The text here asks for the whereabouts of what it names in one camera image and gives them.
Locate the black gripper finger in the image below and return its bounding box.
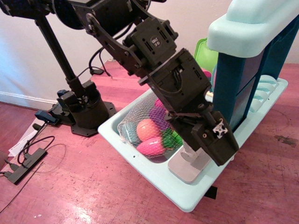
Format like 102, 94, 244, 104
206, 111, 239, 166

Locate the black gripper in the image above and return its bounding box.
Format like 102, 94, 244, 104
138, 49, 213, 152

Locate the grey toy faucet lever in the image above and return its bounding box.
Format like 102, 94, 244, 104
168, 141, 211, 184

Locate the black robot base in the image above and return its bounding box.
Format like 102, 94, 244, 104
48, 78, 116, 137

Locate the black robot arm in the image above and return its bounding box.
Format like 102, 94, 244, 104
0, 0, 239, 166

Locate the green plastic egg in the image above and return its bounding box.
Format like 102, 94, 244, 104
162, 128, 183, 150

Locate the purple plastic egg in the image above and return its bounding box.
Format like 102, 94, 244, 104
149, 106, 170, 131

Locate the pink plastic egg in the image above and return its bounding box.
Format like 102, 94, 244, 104
136, 137, 165, 156

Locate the orange plastic egg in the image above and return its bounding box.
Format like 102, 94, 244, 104
136, 119, 160, 141

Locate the white mesh net bag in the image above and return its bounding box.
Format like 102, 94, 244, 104
117, 94, 183, 158

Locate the black tape piece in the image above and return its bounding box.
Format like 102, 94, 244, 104
204, 186, 218, 200

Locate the teal plastic egg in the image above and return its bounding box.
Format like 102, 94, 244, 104
121, 122, 141, 147

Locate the green plastic lid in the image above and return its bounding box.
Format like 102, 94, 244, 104
194, 37, 218, 73

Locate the mint toy sink unit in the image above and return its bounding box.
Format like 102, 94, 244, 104
98, 0, 299, 212

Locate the white paper sheet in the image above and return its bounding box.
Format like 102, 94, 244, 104
8, 119, 44, 157

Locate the black USB hub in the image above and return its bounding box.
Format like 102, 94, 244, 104
7, 148, 48, 185

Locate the black clamp with blue handle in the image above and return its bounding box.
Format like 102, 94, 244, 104
35, 110, 58, 125

